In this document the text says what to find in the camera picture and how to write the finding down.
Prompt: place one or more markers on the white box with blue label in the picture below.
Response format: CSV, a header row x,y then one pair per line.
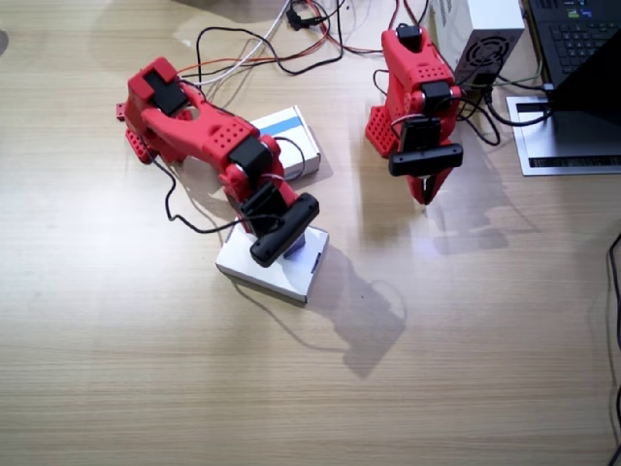
x,y
305,141

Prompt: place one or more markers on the black laptop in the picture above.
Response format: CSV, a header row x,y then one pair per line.
x,y
582,39

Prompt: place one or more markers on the black bar webcam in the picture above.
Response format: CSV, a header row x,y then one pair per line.
x,y
424,162
286,228

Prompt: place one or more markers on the white power supply case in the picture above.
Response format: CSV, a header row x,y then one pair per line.
x,y
490,19

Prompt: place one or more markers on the plain white cardboard box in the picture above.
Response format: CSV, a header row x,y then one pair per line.
x,y
271,276

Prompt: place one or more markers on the red robot arm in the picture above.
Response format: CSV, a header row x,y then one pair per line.
x,y
194,126
407,63

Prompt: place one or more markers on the silver laptop stand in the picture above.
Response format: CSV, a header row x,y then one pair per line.
x,y
558,145

